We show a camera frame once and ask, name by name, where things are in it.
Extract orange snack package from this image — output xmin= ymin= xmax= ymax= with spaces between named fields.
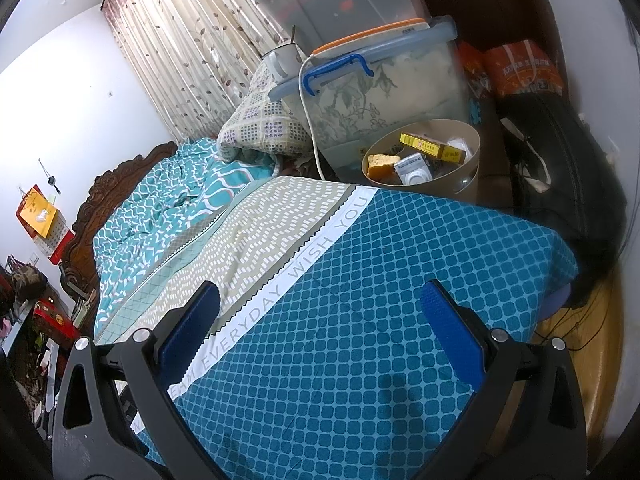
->
xmin=458 ymin=39 xmax=564 ymax=99

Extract dark carved wooden headboard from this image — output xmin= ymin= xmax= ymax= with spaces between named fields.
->
xmin=60 ymin=140 xmax=179 ymax=302

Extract clear storage box blue handle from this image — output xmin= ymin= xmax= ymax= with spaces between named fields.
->
xmin=269 ymin=16 xmax=470 ymax=183

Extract beige round trash bin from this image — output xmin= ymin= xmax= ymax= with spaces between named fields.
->
xmin=361 ymin=119 xmax=480 ymax=203

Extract yellow red cardboard box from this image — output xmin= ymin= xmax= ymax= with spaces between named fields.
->
xmin=399 ymin=132 xmax=466 ymax=165

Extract black bag on floor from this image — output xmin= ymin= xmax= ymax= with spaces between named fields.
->
xmin=497 ymin=93 xmax=627 ymax=308

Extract red gift box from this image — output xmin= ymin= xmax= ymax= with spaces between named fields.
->
xmin=32 ymin=300 xmax=80 ymax=349

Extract teal white patterned quilt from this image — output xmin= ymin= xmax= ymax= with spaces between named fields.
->
xmin=92 ymin=138 xmax=281 ymax=332

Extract floral beige curtain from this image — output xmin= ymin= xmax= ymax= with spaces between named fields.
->
xmin=101 ymin=0 xmax=288 ymax=144

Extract blue milk carton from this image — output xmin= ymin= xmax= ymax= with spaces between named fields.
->
xmin=394 ymin=153 xmax=433 ymax=185

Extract grey patterned pillow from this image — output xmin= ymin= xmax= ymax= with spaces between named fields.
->
xmin=217 ymin=61 xmax=312 ymax=162

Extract white charging cable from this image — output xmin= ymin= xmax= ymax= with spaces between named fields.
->
xmin=297 ymin=54 xmax=329 ymax=181

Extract cluttered clothes shelf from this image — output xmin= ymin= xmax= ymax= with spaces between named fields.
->
xmin=1 ymin=256 xmax=72 ymax=440

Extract orange red hanging bags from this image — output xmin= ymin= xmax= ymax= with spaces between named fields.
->
xmin=15 ymin=185 xmax=75 ymax=266

